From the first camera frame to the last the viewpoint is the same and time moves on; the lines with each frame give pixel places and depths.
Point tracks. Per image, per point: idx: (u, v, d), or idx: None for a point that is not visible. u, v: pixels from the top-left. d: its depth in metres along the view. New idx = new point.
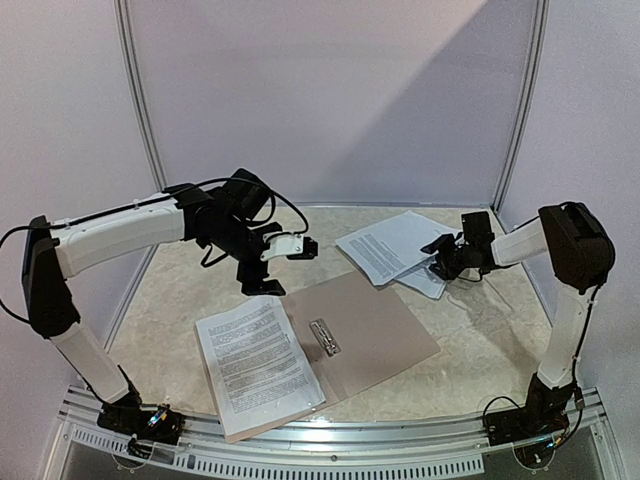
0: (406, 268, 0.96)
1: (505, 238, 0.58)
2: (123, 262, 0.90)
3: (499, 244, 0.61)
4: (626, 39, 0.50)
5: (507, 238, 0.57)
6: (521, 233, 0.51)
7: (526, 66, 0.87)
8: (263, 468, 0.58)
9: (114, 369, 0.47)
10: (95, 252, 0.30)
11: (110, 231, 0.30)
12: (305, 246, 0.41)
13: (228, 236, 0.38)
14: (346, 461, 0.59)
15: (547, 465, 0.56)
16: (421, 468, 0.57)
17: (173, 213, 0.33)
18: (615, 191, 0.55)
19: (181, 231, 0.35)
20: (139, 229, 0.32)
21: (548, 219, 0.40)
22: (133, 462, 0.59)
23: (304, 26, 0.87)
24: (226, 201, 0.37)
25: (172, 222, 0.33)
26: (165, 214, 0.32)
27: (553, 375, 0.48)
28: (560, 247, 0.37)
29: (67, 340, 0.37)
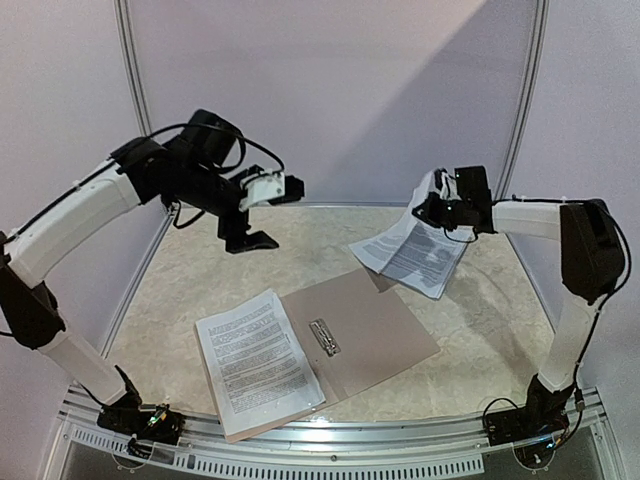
0: (417, 272, 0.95)
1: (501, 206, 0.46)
2: (122, 262, 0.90)
3: (492, 211, 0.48)
4: (626, 39, 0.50)
5: (502, 207, 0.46)
6: (526, 213, 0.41)
7: (526, 66, 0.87)
8: (263, 468, 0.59)
9: (109, 372, 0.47)
10: (56, 251, 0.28)
11: (57, 225, 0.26)
12: (288, 188, 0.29)
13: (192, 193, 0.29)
14: (346, 461, 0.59)
15: (547, 465, 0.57)
16: (421, 468, 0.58)
17: (115, 180, 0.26)
18: (615, 190, 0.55)
19: (136, 196, 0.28)
20: (88, 211, 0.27)
21: (562, 216, 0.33)
22: (133, 462, 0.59)
23: (304, 26, 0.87)
24: (182, 149, 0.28)
25: (120, 191, 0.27)
26: (108, 186, 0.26)
27: (554, 379, 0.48)
28: (575, 256, 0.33)
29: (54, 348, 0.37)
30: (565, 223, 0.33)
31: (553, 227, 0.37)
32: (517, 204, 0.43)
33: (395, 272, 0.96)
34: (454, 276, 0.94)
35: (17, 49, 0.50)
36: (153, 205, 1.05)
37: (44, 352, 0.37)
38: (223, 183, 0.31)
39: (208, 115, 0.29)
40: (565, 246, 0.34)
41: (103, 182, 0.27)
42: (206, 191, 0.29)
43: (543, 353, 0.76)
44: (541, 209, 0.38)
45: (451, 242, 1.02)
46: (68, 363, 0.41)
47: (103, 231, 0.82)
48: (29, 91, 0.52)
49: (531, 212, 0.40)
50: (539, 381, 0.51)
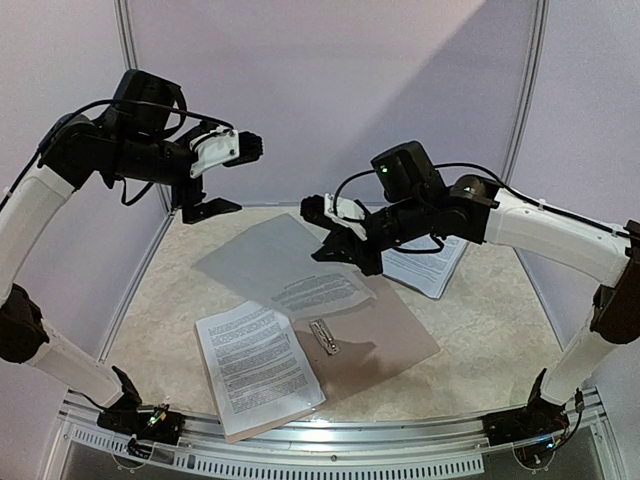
0: (430, 274, 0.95)
1: (518, 212, 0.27)
2: (122, 262, 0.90)
3: (498, 218, 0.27)
4: (626, 38, 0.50)
5: (523, 219, 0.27)
6: (566, 243, 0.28)
7: (526, 66, 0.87)
8: (263, 468, 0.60)
9: (102, 374, 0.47)
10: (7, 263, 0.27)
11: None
12: (242, 146, 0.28)
13: (139, 163, 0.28)
14: (346, 461, 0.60)
15: (547, 465, 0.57)
16: (421, 468, 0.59)
17: (38, 175, 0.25)
18: (616, 190, 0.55)
19: (68, 187, 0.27)
20: (25, 211, 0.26)
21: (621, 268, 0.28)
22: (133, 462, 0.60)
23: (303, 26, 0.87)
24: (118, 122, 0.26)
25: (46, 182, 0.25)
26: (31, 183, 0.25)
27: (557, 393, 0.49)
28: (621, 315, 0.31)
29: (41, 360, 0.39)
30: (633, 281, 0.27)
31: (598, 269, 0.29)
32: (545, 219, 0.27)
33: (409, 275, 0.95)
34: (454, 276, 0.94)
35: (13, 46, 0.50)
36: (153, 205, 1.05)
37: (35, 362, 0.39)
38: (167, 149, 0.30)
39: (137, 78, 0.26)
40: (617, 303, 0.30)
41: (28, 180, 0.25)
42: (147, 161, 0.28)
43: (543, 353, 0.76)
44: (597, 247, 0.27)
45: (455, 243, 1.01)
46: (70, 365, 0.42)
47: (103, 231, 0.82)
48: (25, 90, 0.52)
49: (574, 244, 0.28)
50: (543, 399, 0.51)
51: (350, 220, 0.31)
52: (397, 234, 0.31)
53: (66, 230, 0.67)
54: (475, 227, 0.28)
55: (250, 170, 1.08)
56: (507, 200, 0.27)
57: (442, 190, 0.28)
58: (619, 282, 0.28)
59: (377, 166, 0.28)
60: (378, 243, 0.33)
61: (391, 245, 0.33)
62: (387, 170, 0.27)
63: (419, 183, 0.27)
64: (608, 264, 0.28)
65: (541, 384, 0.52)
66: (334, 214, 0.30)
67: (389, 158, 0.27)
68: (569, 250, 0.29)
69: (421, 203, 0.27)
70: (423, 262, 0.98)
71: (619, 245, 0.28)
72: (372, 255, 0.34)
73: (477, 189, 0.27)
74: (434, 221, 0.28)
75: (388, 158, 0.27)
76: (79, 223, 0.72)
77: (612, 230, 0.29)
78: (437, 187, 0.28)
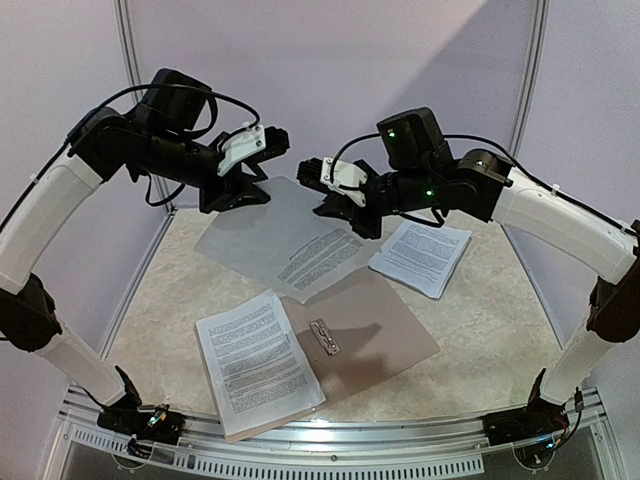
0: (430, 272, 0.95)
1: (531, 193, 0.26)
2: (122, 262, 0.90)
3: (509, 196, 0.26)
4: (626, 39, 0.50)
5: (535, 201, 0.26)
6: (578, 233, 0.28)
7: (526, 66, 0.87)
8: (263, 468, 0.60)
9: (104, 373, 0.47)
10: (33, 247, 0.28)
11: (28, 218, 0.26)
12: (270, 140, 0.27)
13: (167, 161, 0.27)
14: (346, 461, 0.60)
15: (548, 465, 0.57)
16: (421, 468, 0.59)
17: (67, 164, 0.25)
18: (614, 189, 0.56)
19: (94, 180, 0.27)
20: (50, 200, 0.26)
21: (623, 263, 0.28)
22: (133, 462, 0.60)
23: (304, 27, 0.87)
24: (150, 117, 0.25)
25: (77, 171, 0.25)
26: (61, 172, 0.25)
27: (558, 394, 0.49)
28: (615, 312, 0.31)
29: (55, 349, 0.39)
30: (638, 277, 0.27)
31: (602, 265, 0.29)
32: (558, 205, 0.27)
33: (409, 274, 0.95)
34: (454, 276, 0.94)
35: (18, 49, 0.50)
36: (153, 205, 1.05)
37: (44, 356, 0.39)
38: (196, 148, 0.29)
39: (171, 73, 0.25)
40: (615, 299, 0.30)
41: (57, 168, 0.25)
42: (175, 158, 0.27)
43: (542, 353, 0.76)
44: (606, 240, 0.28)
45: (455, 243, 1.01)
46: (70, 364, 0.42)
47: (104, 231, 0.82)
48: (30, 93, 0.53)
49: (587, 236, 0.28)
50: (543, 399, 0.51)
51: (350, 187, 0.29)
52: (395, 203, 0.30)
53: (66, 231, 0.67)
54: (485, 205, 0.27)
55: None
56: (515, 177, 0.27)
57: (450, 161, 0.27)
58: (623, 279, 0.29)
59: (383, 130, 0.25)
60: (376, 208, 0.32)
61: (389, 211, 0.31)
62: (395, 134, 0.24)
63: (429, 150, 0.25)
64: (615, 261, 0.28)
65: (542, 383, 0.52)
66: (330, 182, 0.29)
67: (398, 122, 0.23)
68: (579, 241, 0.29)
69: (429, 173, 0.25)
70: (423, 262, 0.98)
71: (625, 241, 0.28)
72: (368, 222, 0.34)
73: (488, 163, 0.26)
74: (442, 193, 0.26)
75: (401, 121, 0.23)
76: (80, 223, 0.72)
77: (622, 226, 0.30)
78: (444, 158, 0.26)
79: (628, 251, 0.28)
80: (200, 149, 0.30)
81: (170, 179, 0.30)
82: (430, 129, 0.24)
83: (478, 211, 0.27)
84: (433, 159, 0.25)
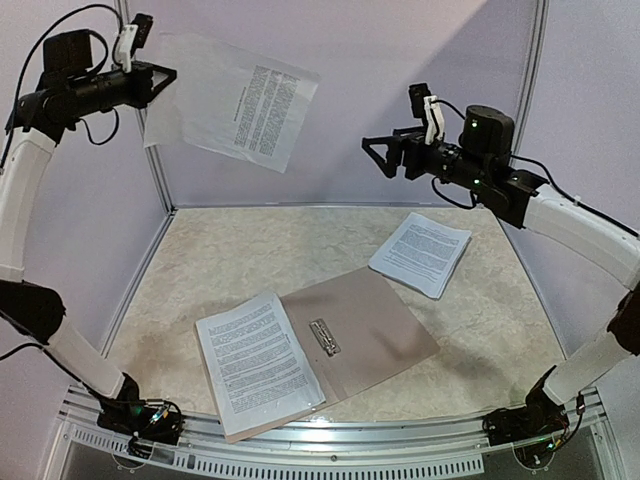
0: (430, 271, 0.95)
1: (554, 203, 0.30)
2: (123, 262, 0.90)
3: (534, 205, 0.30)
4: (626, 40, 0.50)
5: (555, 209, 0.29)
6: (593, 238, 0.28)
7: (526, 67, 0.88)
8: (263, 468, 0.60)
9: (101, 363, 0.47)
10: (17, 234, 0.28)
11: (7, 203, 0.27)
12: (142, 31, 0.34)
13: (95, 100, 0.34)
14: (346, 461, 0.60)
15: (547, 465, 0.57)
16: (421, 468, 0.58)
17: (27, 137, 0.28)
18: (614, 190, 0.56)
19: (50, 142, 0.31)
20: (23, 180, 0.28)
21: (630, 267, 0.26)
22: (132, 462, 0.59)
23: (304, 27, 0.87)
24: (59, 77, 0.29)
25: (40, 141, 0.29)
26: (27, 147, 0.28)
27: (560, 392, 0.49)
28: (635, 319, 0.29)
29: (58, 342, 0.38)
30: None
31: (620, 269, 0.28)
32: (578, 213, 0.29)
33: (409, 274, 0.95)
34: (454, 276, 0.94)
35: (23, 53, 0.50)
36: (154, 205, 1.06)
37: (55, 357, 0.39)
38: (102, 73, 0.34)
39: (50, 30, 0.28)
40: (633, 305, 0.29)
41: (19, 147, 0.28)
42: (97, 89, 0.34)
43: (542, 353, 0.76)
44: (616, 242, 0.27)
45: (455, 243, 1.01)
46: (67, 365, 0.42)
47: (103, 231, 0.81)
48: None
49: (600, 241, 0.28)
50: (542, 393, 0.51)
51: (438, 118, 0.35)
52: (448, 174, 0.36)
53: (68, 231, 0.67)
54: (516, 211, 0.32)
55: (251, 169, 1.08)
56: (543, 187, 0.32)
57: (505, 170, 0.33)
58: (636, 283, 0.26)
59: (470, 117, 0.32)
60: (428, 164, 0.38)
61: (438, 174, 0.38)
62: (476, 124, 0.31)
63: (496, 154, 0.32)
64: (627, 266, 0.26)
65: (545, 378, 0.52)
66: (429, 104, 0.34)
67: (481, 116, 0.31)
68: (592, 242, 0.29)
69: (483, 169, 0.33)
70: (423, 261, 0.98)
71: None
72: (417, 167, 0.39)
73: (525, 180, 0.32)
74: (484, 192, 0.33)
75: (488, 119, 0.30)
76: (81, 222, 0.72)
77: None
78: (501, 166, 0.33)
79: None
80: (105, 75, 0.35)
81: (98, 111, 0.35)
82: (507, 136, 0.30)
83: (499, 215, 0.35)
84: (491, 162, 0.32)
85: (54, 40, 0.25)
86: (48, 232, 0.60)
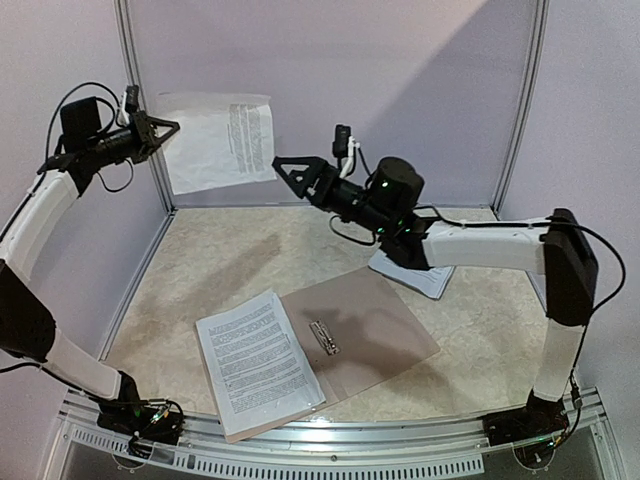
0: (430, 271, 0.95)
1: (444, 233, 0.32)
2: (123, 262, 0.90)
3: (431, 242, 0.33)
4: (626, 40, 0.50)
5: (449, 238, 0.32)
6: (492, 244, 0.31)
7: (526, 66, 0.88)
8: (263, 468, 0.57)
9: (94, 367, 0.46)
10: (33, 250, 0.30)
11: (33, 220, 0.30)
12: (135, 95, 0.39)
13: (112, 156, 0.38)
14: (346, 461, 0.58)
15: (547, 464, 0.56)
16: (421, 467, 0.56)
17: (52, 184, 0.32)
18: (616, 190, 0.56)
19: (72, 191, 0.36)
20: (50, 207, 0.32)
21: (543, 257, 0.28)
22: (132, 462, 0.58)
23: (303, 27, 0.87)
24: (77, 138, 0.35)
25: (68, 187, 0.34)
26: (54, 187, 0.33)
27: (549, 390, 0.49)
28: (587, 302, 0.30)
29: (58, 355, 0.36)
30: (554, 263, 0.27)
31: (533, 264, 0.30)
32: (467, 232, 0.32)
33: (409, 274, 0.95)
34: (454, 276, 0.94)
35: (23, 54, 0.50)
36: (154, 205, 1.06)
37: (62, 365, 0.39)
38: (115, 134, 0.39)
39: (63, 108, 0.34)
40: (560, 287, 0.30)
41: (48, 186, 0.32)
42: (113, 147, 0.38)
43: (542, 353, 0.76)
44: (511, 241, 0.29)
45: None
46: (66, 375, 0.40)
47: (103, 231, 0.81)
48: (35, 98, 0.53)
49: (498, 245, 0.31)
50: (535, 396, 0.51)
51: (355, 158, 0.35)
52: (353, 218, 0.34)
53: (68, 232, 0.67)
54: (417, 254, 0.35)
55: None
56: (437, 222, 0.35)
57: (408, 221, 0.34)
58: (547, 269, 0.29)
59: (383, 177, 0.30)
60: (332, 201, 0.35)
61: (342, 214, 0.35)
62: (387, 186, 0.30)
63: (404, 215, 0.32)
64: (535, 254, 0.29)
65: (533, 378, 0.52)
66: (352, 146, 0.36)
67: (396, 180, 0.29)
68: (499, 249, 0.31)
69: (389, 225, 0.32)
70: None
71: (534, 233, 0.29)
72: (320, 202, 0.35)
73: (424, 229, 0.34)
74: (386, 242, 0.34)
75: (398, 181, 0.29)
76: (81, 223, 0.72)
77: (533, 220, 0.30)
78: (406, 219, 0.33)
79: (536, 241, 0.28)
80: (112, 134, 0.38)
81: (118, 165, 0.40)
82: (414, 199, 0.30)
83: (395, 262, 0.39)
84: (394, 223, 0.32)
85: (65, 108, 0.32)
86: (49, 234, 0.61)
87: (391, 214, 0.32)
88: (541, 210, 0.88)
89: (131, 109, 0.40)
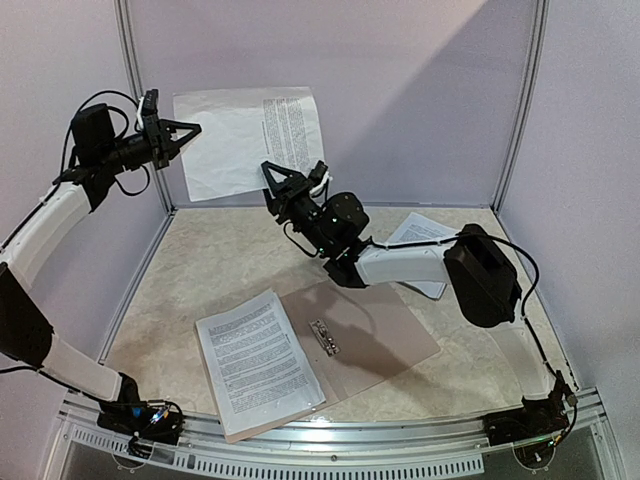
0: None
1: (373, 257, 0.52)
2: (123, 262, 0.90)
3: (364, 264, 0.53)
4: (626, 40, 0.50)
5: (375, 260, 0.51)
6: (407, 262, 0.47)
7: (526, 66, 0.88)
8: (263, 468, 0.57)
9: (95, 370, 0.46)
10: (35, 261, 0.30)
11: (41, 229, 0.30)
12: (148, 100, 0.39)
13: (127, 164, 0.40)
14: (346, 461, 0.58)
15: (547, 464, 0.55)
16: (421, 468, 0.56)
17: (70, 193, 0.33)
18: (617, 190, 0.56)
19: (86, 203, 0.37)
20: (60, 216, 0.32)
21: (450, 268, 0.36)
22: (132, 462, 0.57)
23: (304, 26, 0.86)
24: (89, 149, 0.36)
25: (81, 201, 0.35)
26: (70, 196, 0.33)
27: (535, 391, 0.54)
28: (503, 307, 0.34)
29: (55, 358, 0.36)
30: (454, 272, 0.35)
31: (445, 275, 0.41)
32: (390, 255, 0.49)
33: None
34: None
35: (26, 55, 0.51)
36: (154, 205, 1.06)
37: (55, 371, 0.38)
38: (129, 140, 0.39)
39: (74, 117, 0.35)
40: (472, 297, 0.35)
41: (63, 194, 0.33)
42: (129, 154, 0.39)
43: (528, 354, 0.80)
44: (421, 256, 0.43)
45: None
46: (65, 380, 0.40)
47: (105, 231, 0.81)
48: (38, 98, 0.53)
49: (412, 260, 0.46)
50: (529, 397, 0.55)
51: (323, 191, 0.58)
52: (306, 228, 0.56)
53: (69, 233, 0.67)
54: (356, 272, 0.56)
55: None
56: (369, 248, 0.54)
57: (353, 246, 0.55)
58: (455, 278, 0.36)
59: (337, 214, 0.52)
60: (297, 215, 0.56)
61: (300, 224, 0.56)
62: (336, 219, 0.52)
63: (344, 243, 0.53)
64: (444, 266, 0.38)
65: (520, 380, 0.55)
66: (326, 177, 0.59)
67: (343, 218, 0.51)
68: (415, 263, 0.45)
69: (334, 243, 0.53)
70: None
71: (438, 249, 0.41)
72: (290, 213, 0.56)
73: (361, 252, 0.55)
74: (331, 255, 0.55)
75: (346, 219, 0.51)
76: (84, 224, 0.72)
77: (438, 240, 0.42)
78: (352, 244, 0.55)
79: (440, 254, 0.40)
80: (127, 143, 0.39)
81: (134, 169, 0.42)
82: (353, 233, 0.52)
83: (334, 274, 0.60)
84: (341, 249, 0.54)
85: (76, 120, 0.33)
86: None
87: (338, 239, 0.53)
88: (542, 211, 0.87)
89: (146, 112, 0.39)
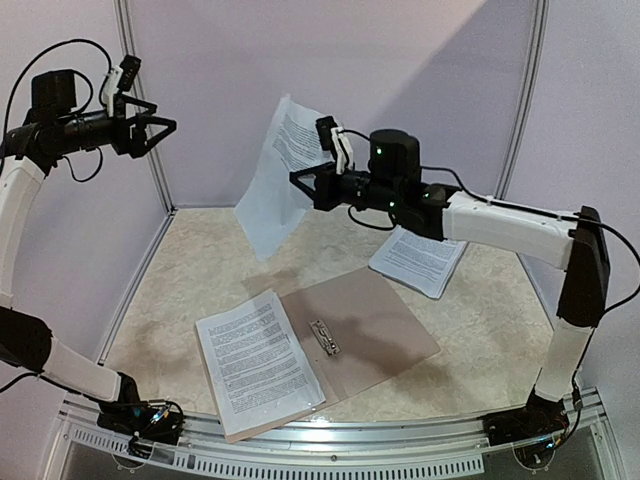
0: (430, 271, 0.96)
1: (469, 209, 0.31)
2: (123, 262, 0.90)
3: (450, 216, 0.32)
4: (626, 40, 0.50)
5: (471, 215, 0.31)
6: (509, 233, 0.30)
7: (525, 66, 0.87)
8: (263, 468, 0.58)
9: (94, 371, 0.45)
10: (10, 253, 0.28)
11: (2, 222, 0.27)
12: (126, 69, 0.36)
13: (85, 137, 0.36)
14: (345, 461, 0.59)
15: (547, 465, 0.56)
16: (421, 468, 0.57)
17: (16, 168, 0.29)
18: (617, 190, 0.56)
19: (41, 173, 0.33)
20: (16, 199, 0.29)
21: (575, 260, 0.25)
22: (132, 462, 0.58)
23: (303, 26, 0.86)
24: (45, 115, 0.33)
25: (32, 173, 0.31)
26: (18, 174, 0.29)
27: (554, 392, 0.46)
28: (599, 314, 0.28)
29: (54, 363, 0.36)
30: (575, 267, 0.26)
31: (561, 257, 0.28)
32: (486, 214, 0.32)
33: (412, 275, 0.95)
34: (454, 276, 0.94)
35: (26, 56, 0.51)
36: (153, 205, 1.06)
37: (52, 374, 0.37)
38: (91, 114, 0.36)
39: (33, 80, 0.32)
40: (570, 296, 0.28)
41: (10, 173, 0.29)
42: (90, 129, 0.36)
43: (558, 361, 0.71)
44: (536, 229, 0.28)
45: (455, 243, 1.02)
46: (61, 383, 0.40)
47: (104, 231, 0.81)
48: None
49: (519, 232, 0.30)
50: (540, 397, 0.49)
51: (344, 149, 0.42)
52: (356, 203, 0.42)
53: (69, 233, 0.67)
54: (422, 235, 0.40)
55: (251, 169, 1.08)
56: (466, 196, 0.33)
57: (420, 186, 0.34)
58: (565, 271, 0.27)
59: (374, 144, 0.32)
60: (341, 193, 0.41)
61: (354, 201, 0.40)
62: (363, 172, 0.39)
63: (407, 178, 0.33)
64: (565, 249, 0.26)
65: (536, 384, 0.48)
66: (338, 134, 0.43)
67: (383, 142, 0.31)
68: (527, 233, 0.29)
69: (396, 191, 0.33)
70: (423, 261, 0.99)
71: (564, 226, 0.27)
72: (331, 200, 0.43)
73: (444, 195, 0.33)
74: None
75: (393, 142, 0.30)
76: (83, 223, 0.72)
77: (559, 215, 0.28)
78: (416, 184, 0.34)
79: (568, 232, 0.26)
80: (89, 118, 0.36)
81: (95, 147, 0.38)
82: (413, 158, 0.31)
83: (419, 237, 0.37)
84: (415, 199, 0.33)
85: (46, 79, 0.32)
86: (50, 235, 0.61)
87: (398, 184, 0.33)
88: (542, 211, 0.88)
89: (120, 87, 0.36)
